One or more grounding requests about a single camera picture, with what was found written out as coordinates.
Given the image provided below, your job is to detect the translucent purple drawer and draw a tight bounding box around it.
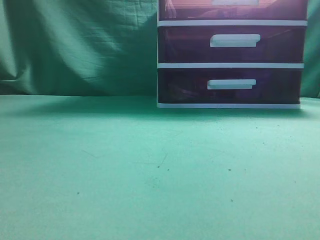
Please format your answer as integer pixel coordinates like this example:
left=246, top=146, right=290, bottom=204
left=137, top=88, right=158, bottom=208
left=158, top=0, right=308, bottom=21
left=157, top=68, right=302, bottom=104
left=158, top=25, right=306, bottom=64

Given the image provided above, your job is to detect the green backdrop cloth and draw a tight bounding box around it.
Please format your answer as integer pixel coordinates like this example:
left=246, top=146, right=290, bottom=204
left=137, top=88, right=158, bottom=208
left=0, top=0, right=320, bottom=97

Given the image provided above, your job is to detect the green table mat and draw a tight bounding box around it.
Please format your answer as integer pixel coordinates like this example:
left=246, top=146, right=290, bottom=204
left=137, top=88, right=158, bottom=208
left=0, top=95, right=320, bottom=240

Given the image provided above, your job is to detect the white plastic drawer cabinet frame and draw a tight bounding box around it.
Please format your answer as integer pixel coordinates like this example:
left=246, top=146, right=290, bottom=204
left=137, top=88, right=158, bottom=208
left=157, top=3, right=308, bottom=109

